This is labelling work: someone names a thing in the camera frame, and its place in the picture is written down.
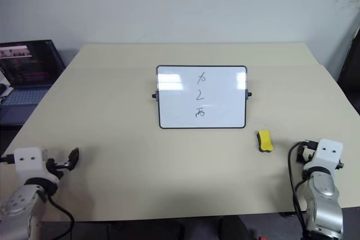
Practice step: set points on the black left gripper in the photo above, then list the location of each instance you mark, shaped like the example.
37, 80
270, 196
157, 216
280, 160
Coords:
54, 165

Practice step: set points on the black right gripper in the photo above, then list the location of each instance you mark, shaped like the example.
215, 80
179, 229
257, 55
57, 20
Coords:
308, 145

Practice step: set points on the yellow small object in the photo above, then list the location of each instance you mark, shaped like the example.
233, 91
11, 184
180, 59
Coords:
265, 140

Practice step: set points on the small black-framed whiteboard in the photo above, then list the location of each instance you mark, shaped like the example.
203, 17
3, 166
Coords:
180, 105

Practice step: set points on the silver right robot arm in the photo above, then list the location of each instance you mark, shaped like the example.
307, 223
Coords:
323, 203

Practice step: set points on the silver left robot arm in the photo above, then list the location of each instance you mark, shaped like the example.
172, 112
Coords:
19, 206

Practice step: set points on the dark chair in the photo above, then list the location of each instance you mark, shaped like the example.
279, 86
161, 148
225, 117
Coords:
350, 65

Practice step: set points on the open dark laptop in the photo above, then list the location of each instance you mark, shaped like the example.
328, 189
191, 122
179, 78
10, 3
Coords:
28, 65

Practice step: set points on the small white object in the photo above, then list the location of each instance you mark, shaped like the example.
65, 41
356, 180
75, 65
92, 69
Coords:
5, 81

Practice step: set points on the small red object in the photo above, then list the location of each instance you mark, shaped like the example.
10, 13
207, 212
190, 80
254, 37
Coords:
258, 237

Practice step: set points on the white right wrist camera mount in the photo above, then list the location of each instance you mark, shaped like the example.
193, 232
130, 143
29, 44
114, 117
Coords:
326, 153

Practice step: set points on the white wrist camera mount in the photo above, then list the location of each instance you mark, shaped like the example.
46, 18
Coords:
326, 153
28, 164

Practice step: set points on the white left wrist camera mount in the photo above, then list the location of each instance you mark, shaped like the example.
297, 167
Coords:
28, 164

